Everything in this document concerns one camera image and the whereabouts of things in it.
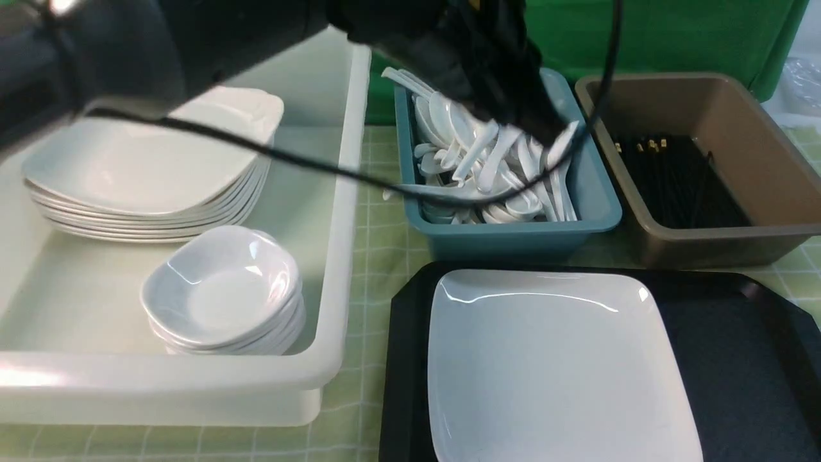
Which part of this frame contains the stack of small white bowls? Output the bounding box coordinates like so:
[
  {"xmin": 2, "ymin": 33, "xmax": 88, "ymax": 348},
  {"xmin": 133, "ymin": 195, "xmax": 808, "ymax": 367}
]
[{"xmin": 140, "ymin": 226, "xmax": 307, "ymax": 355}]

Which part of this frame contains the teal plastic cutlery bin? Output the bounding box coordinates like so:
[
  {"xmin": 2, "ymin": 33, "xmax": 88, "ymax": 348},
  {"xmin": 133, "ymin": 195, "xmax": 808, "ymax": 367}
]
[{"xmin": 394, "ymin": 67, "xmax": 622, "ymax": 261}]

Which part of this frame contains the stack of white square plates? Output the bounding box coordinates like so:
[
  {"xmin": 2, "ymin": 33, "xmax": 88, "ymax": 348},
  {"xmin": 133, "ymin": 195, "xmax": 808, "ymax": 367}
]
[{"xmin": 22, "ymin": 118, "xmax": 271, "ymax": 243}]

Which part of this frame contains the brown plastic chopstick bin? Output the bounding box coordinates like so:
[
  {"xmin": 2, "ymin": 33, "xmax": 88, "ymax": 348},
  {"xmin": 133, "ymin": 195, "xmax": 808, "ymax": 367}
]
[{"xmin": 593, "ymin": 73, "xmax": 820, "ymax": 269}]

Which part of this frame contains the green checkered tablecloth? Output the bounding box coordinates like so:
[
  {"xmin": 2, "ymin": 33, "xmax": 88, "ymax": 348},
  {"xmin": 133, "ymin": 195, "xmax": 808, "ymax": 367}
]
[{"xmin": 2, "ymin": 126, "xmax": 819, "ymax": 461}]

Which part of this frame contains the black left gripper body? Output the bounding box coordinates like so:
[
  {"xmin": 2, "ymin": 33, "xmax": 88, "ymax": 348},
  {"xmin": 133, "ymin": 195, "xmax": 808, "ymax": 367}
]
[{"xmin": 326, "ymin": 1, "xmax": 566, "ymax": 144}]

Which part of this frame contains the black serving tray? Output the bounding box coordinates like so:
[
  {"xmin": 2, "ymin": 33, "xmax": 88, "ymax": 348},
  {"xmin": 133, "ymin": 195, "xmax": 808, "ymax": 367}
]
[{"xmin": 378, "ymin": 261, "xmax": 820, "ymax": 461}]

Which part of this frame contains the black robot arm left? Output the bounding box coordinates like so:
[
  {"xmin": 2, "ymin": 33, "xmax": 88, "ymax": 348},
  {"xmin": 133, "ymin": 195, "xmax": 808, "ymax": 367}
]
[{"xmin": 1, "ymin": 1, "xmax": 566, "ymax": 156}]

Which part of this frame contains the white ceramic soup spoon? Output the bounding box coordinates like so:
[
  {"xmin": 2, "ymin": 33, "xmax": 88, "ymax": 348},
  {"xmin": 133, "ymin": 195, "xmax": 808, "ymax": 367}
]
[{"xmin": 452, "ymin": 120, "xmax": 523, "ymax": 194}]

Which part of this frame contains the large white square plate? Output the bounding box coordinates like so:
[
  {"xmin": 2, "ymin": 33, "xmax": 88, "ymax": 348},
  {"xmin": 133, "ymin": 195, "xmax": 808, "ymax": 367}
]
[{"xmin": 427, "ymin": 269, "xmax": 704, "ymax": 461}]

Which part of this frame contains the large white plastic tub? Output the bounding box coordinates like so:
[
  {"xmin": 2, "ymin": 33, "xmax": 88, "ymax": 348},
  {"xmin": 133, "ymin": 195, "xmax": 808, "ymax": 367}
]
[{"xmin": 0, "ymin": 26, "xmax": 373, "ymax": 428}]

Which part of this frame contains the pile of black chopsticks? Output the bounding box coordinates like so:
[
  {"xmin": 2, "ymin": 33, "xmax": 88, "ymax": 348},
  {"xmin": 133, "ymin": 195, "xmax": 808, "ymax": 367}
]
[{"xmin": 613, "ymin": 133, "xmax": 752, "ymax": 229}]

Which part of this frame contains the pile of white soup spoons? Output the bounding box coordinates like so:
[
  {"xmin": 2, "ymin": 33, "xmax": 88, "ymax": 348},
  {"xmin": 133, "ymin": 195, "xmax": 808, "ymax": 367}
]
[{"xmin": 382, "ymin": 67, "xmax": 582, "ymax": 223}]

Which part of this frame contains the green backdrop cloth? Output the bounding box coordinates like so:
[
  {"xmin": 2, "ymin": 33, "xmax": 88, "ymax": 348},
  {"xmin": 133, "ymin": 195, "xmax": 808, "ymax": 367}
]
[{"xmin": 366, "ymin": 0, "xmax": 811, "ymax": 125}]

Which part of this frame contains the black cable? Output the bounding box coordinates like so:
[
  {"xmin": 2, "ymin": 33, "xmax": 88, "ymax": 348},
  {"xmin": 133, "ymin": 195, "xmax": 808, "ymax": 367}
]
[{"xmin": 83, "ymin": 0, "xmax": 624, "ymax": 209}]

